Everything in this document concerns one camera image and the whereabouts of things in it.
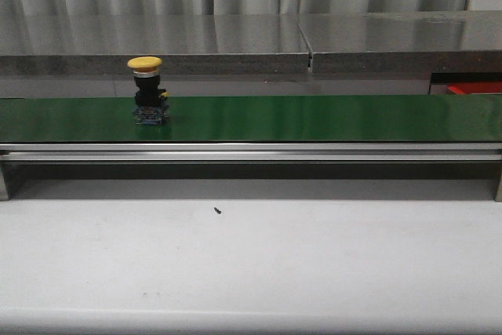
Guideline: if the red tray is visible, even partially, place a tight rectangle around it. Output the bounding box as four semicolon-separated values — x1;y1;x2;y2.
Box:
447;82;502;95

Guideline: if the right conveyor support leg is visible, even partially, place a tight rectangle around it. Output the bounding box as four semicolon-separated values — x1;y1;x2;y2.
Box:
494;164;502;202

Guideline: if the left conveyor support leg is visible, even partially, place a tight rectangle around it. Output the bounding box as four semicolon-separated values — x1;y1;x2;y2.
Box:
0;165;16;201

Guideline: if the grey counter slab right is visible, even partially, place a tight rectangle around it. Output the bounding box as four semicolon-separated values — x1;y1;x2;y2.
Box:
298;11;501;74

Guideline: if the grey counter slab left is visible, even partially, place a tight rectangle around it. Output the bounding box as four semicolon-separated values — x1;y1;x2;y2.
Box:
1;15;310;75

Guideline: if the yellow push button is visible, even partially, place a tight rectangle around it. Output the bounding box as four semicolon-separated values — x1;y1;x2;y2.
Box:
127;56;169;126

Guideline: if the green conveyor belt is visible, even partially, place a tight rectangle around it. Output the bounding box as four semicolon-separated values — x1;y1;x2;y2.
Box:
1;95;501;143

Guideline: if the aluminium conveyor frame rail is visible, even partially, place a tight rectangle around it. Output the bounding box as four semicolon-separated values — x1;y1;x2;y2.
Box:
1;142;501;163

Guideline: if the grey counter slab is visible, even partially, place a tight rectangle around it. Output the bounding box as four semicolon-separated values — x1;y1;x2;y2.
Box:
1;15;310;75
298;11;501;74

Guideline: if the conveyor support leg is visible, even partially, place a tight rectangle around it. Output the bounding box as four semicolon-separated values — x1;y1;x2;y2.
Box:
494;164;502;202
0;165;16;201

